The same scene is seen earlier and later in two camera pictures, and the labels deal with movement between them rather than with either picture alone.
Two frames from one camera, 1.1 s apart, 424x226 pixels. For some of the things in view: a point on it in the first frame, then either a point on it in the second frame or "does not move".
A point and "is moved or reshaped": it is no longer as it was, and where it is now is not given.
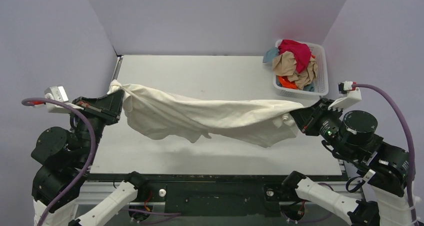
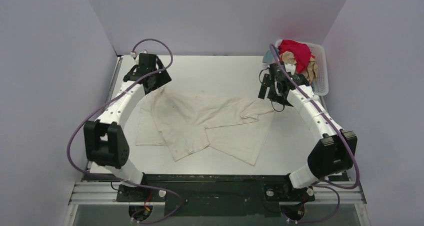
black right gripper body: (313, 117) -> (264, 87)
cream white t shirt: (177, 117) is moved or reshaped
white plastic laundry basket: (321, 88) does not move
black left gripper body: (96, 107) -> (158, 80)
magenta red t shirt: (302, 51) does not move
